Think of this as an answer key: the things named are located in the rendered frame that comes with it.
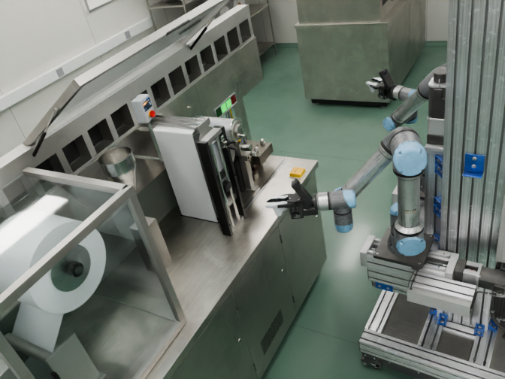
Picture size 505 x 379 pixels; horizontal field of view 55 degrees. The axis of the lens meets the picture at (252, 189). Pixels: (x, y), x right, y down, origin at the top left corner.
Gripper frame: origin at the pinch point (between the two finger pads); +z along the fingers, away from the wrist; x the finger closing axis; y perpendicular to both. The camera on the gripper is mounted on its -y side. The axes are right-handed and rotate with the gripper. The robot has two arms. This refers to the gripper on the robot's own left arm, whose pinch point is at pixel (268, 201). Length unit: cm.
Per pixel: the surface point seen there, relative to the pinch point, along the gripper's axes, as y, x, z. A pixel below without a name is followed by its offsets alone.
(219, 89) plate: -21, 110, 36
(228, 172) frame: -1.4, 31.3, 22.4
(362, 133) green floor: 86, 282, -56
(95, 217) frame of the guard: -29, -53, 46
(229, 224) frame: 23.3, 24.2, 25.5
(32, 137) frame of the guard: -45, -12, 85
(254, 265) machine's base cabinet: 43.6, 16.5, 15.7
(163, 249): 23, 6, 55
